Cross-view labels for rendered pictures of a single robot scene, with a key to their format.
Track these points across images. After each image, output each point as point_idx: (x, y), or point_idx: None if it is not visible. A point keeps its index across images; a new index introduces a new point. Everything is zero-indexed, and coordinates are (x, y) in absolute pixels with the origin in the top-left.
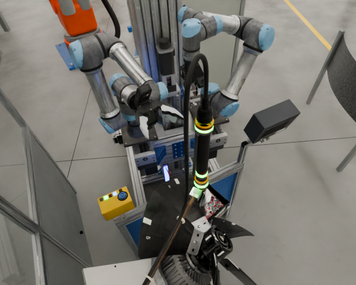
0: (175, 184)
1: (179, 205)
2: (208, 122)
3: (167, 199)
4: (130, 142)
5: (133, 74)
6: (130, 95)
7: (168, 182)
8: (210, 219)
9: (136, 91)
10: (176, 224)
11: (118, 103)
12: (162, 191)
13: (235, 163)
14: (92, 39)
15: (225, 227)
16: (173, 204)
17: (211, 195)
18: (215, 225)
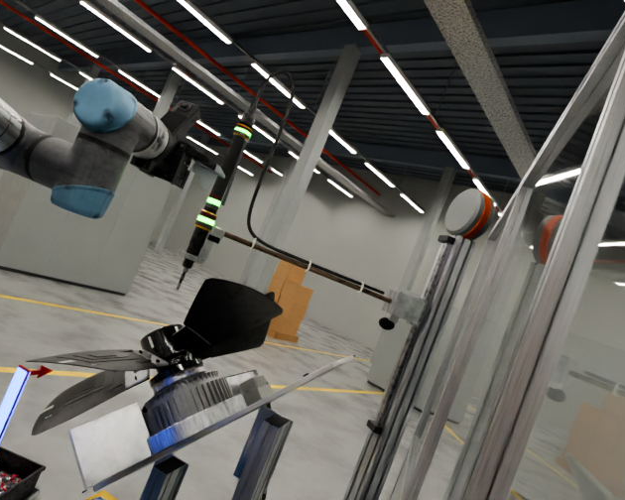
0: (79, 361)
1: (127, 362)
2: (249, 127)
3: (127, 368)
4: None
5: None
6: (167, 128)
7: (82, 364)
8: (23, 457)
9: (196, 112)
10: (264, 241)
11: (116, 165)
12: (114, 368)
13: None
14: None
15: (77, 398)
16: (130, 366)
17: None
18: (147, 334)
